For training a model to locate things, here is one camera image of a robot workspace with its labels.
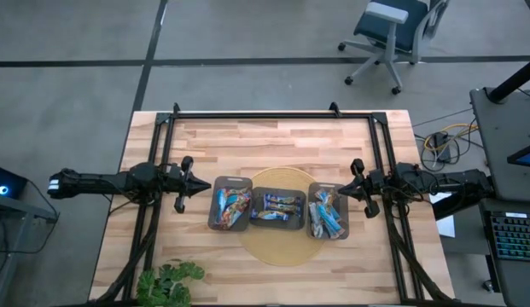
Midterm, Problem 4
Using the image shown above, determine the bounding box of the white paper sheet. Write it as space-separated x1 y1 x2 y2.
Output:
427 191 457 239

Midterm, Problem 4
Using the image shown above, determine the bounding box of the grey side desk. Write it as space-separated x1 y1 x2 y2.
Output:
469 87 530 201

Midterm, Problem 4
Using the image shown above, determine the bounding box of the translucent grey plastic bin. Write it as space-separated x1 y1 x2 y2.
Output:
249 186 308 232
306 182 351 241
207 175 254 233

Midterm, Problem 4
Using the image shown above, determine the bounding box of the black power adapter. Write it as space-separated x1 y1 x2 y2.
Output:
433 132 452 162

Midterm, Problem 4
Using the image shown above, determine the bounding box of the black computer blue light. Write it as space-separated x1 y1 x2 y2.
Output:
0 164 29 200

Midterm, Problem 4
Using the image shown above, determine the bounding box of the green potted plant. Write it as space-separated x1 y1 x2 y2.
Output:
136 259 206 307

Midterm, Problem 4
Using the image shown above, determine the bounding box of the grey metal side table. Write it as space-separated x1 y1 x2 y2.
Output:
0 194 61 307

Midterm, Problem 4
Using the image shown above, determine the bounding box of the round woven straw placemat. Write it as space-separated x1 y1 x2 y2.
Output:
237 165 329 268

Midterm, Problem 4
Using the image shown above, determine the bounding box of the black stand beam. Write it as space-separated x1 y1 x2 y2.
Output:
433 187 497 221

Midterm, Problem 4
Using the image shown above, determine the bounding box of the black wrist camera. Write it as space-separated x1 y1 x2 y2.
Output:
366 168 386 187
166 164 185 182

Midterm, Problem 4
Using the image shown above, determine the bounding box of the black tablet screen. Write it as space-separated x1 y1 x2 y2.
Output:
506 142 530 170

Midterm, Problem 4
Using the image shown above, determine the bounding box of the colourful granola bar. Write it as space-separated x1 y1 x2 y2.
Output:
263 194 304 206
264 202 301 213
225 187 253 204

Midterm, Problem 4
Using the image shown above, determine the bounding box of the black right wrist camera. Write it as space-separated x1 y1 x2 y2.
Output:
366 168 386 187

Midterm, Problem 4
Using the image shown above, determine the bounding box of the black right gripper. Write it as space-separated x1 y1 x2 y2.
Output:
336 158 397 219

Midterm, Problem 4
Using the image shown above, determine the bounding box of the black stand pole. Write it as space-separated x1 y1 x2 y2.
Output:
488 57 530 103

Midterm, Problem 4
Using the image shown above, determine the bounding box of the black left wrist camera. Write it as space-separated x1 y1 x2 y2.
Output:
166 164 185 182

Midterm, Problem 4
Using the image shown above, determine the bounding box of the grey keyboard desk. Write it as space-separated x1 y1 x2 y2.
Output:
479 197 530 307

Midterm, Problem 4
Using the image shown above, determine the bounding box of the yellow floor cable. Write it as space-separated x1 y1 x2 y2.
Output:
422 122 479 151

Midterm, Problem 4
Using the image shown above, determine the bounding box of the backlit rainbow keyboard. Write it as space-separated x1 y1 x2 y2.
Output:
488 211 530 262

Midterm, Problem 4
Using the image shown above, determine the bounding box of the blue office chair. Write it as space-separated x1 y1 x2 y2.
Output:
337 0 451 96

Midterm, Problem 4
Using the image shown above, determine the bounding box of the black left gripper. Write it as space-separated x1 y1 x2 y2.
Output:
164 155 213 215

